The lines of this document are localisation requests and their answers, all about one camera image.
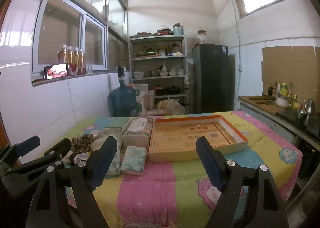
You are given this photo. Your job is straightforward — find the grey metal shelf rack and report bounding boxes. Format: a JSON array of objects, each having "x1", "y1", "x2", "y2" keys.
[{"x1": 128, "y1": 35, "x2": 189, "y2": 114}]

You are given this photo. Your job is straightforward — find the white enamel pot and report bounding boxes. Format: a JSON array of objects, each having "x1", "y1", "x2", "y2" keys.
[{"x1": 275, "y1": 95, "x2": 292, "y2": 108}]

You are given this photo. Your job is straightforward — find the metal kettle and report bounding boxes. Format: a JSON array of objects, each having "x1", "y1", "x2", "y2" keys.
[{"x1": 303, "y1": 98, "x2": 318, "y2": 116}]

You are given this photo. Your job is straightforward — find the colourful printed blanket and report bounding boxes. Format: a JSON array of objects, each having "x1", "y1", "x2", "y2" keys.
[{"x1": 60, "y1": 110, "x2": 303, "y2": 228}]

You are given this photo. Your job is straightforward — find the cardboard wall sheet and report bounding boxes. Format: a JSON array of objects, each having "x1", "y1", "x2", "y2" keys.
[{"x1": 261, "y1": 45, "x2": 320, "y2": 99}]

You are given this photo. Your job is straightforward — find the white sack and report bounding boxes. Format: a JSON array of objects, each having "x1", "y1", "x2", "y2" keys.
[{"x1": 132, "y1": 83, "x2": 148, "y2": 113}]

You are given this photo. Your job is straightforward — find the leopard print plush toy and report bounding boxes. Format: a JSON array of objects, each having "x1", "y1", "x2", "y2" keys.
[{"x1": 71, "y1": 134, "x2": 97, "y2": 154}]

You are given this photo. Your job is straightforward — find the dark refrigerator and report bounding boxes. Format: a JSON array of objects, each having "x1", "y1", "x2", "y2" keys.
[{"x1": 193, "y1": 43, "x2": 234, "y2": 114}]

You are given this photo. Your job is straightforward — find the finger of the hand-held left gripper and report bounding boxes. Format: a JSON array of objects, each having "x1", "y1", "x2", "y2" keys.
[
  {"x1": 15, "y1": 138, "x2": 73, "y2": 176},
  {"x1": 0, "y1": 136, "x2": 41, "y2": 168}
]

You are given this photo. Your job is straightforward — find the red cooking pot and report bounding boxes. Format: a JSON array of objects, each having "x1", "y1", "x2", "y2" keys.
[{"x1": 154, "y1": 26, "x2": 173, "y2": 36}]

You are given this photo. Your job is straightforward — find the smartphone with lit screen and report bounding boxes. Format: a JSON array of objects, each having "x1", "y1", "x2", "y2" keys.
[{"x1": 44, "y1": 63, "x2": 69, "y2": 80}]

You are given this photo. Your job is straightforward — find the orange-rimmed cardboard box tray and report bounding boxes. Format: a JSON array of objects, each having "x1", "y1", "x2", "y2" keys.
[{"x1": 149, "y1": 115, "x2": 248, "y2": 162}]

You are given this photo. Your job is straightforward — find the black induction cooker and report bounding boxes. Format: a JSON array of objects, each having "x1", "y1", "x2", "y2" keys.
[{"x1": 276, "y1": 108, "x2": 310, "y2": 129}]

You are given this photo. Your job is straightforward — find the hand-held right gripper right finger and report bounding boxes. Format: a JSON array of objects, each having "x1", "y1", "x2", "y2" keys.
[{"x1": 196, "y1": 136, "x2": 290, "y2": 228}]

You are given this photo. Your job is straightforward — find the aluminium sliding window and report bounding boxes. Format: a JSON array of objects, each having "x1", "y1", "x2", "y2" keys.
[{"x1": 31, "y1": 0, "x2": 108, "y2": 74}]

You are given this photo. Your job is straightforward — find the filled plastic bag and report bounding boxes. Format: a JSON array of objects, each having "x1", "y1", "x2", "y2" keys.
[{"x1": 157, "y1": 97, "x2": 187, "y2": 115}]

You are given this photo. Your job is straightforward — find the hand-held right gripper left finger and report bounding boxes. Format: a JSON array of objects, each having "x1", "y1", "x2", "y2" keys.
[{"x1": 26, "y1": 136, "x2": 118, "y2": 228}]

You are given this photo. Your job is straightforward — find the blue water jug with pump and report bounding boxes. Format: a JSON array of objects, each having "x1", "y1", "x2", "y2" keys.
[{"x1": 108, "y1": 67, "x2": 138, "y2": 117}]

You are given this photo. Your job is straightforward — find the teal lidded jar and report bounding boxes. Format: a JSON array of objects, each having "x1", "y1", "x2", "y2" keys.
[{"x1": 172, "y1": 23, "x2": 184, "y2": 36}]

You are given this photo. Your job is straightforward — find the black cooking pot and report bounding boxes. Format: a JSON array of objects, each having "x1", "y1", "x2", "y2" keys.
[{"x1": 166, "y1": 85, "x2": 181, "y2": 95}]

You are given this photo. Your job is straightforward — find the white green tissue packet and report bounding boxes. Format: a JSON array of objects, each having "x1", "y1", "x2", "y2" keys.
[{"x1": 120, "y1": 146, "x2": 148, "y2": 176}]

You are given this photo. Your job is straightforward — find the large glass jar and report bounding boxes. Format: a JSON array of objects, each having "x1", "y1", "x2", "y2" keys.
[{"x1": 197, "y1": 30, "x2": 208, "y2": 44}]

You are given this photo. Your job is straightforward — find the floral tissue box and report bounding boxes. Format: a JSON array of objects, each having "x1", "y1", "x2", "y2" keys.
[{"x1": 122, "y1": 117, "x2": 154, "y2": 149}]

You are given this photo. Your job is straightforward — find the clay pot red lid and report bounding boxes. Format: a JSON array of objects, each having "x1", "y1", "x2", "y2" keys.
[{"x1": 153, "y1": 84, "x2": 166, "y2": 96}]

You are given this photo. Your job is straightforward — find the small metal pot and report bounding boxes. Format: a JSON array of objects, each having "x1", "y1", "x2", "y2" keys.
[{"x1": 295, "y1": 109, "x2": 308, "y2": 122}]

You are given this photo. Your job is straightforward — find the kitchen counter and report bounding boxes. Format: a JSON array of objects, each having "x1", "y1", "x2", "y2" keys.
[{"x1": 237, "y1": 95, "x2": 320, "y2": 148}]

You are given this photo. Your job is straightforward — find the wooden cutting board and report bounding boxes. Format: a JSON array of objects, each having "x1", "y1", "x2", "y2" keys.
[{"x1": 241, "y1": 95, "x2": 279, "y2": 116}]

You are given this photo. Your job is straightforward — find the translucent plastic container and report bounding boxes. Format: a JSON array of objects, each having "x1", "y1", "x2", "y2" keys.
[{"x1": 144, "y1": 90, "x2": 156, "y2": 111}]

